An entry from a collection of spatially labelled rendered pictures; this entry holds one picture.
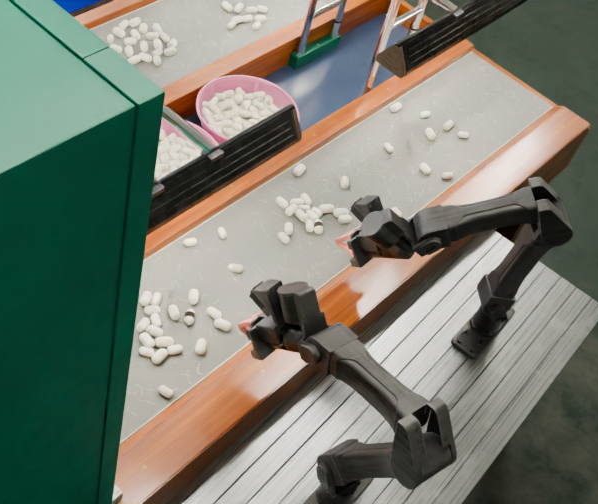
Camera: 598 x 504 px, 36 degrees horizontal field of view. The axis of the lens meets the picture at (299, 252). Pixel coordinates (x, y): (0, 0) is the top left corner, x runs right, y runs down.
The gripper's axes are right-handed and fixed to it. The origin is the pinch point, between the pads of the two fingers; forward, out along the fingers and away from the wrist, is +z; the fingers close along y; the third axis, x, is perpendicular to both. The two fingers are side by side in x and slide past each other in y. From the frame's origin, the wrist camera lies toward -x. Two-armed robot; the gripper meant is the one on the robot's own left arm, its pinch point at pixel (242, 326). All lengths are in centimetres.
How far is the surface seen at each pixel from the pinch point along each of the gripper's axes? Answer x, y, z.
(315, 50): -28, -96, 55
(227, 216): -9.7, -26.9, 29.3
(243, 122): -23, -53, 44
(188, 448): 12.9, 21.7, -1.1
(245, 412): 14.0, 8.2, -2.5
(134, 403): 5.4, 21.8, 11.5
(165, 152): -25, -30, 48
